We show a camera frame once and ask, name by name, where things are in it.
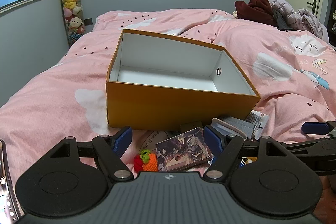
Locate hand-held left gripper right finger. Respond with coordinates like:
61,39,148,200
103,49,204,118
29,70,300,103
204,125,287,180

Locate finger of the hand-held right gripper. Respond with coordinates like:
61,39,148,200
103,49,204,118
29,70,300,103
301,121,336,138
285,139,336,177

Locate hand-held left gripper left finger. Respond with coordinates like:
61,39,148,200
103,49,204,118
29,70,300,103
49,126,133,183

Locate printed card pack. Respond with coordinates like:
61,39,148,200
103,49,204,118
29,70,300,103
155,127,213,172

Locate orange crochet carrot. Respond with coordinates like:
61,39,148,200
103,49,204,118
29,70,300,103
139,150,159,172

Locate orange cardboard box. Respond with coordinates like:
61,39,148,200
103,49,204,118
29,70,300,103
106,29,261,131

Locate small black object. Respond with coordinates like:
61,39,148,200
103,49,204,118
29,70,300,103
180,121,204,132

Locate grey fabric pouch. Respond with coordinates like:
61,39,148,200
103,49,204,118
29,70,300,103
211,116,257,140

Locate red crochet strawberry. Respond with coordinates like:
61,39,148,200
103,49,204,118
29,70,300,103
133,155,144,171

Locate small colourful packet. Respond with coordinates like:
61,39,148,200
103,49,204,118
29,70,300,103
240,157,258,168

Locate white sachet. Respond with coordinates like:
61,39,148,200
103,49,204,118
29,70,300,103
245,112,270,139

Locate pink cloud print duvet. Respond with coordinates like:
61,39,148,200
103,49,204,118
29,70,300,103
0,8,336,184

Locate grey garment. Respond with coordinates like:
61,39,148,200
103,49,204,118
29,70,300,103
273,10,298,31

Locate lilac puffer jacket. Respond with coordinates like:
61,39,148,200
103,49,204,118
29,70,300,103
268,0,329,42

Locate smartphone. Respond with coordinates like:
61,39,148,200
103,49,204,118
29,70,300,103
0,139,23,223

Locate dark red garment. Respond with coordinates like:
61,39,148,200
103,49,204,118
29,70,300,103
234,0,279,28

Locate clear tube of plush toys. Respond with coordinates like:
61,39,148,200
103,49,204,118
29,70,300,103
56,0,86,47

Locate black door handle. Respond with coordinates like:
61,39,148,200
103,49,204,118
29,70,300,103
307,0,320,15

